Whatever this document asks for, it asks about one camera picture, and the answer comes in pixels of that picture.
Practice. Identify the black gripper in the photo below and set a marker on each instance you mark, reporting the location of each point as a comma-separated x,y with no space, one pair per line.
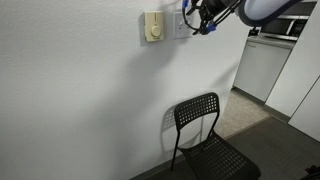
212,12

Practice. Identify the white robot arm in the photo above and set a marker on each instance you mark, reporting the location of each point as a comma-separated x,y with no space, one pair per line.
252,13

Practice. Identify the small black countertop object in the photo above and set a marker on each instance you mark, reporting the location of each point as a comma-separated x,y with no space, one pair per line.
254,31

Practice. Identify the grey kitchen countertop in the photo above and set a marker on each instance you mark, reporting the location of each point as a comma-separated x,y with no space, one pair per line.
272,42

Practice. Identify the white kitchen base cabinet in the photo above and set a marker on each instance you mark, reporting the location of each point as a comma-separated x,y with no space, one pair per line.
259,68

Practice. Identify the silver black microwave oven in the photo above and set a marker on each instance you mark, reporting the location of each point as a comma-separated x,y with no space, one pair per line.
287,27

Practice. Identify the white door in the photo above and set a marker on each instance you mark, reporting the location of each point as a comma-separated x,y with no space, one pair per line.
301,69

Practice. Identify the black perforated chair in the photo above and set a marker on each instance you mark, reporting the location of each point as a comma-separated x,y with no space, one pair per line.
214,158

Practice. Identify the black object bottom right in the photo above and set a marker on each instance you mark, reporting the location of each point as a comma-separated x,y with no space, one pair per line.
313,173

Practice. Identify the white double switch plate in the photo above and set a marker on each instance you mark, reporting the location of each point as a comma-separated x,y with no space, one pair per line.
185,31

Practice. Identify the beige wall thermostat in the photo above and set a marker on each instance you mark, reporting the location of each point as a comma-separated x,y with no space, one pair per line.
154,26

